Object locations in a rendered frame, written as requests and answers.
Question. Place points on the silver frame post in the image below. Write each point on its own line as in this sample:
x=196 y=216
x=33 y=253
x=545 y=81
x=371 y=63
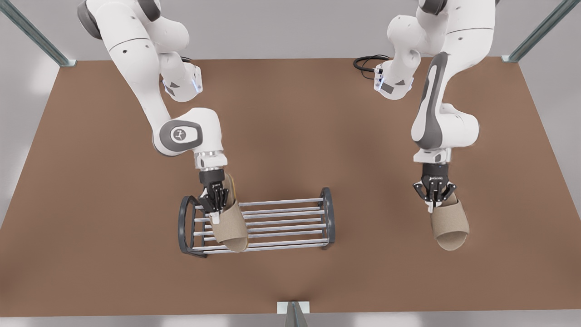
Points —
x=294 y=313
x=540 y=29
x=34 y=32

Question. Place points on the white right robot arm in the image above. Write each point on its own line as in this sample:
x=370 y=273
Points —
x=136 y=68

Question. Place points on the tan slipper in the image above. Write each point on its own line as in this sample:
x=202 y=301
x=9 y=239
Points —
x=449 y=225
x=231 y=225

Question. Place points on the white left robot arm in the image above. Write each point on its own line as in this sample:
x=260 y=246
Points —
x=447 y=109

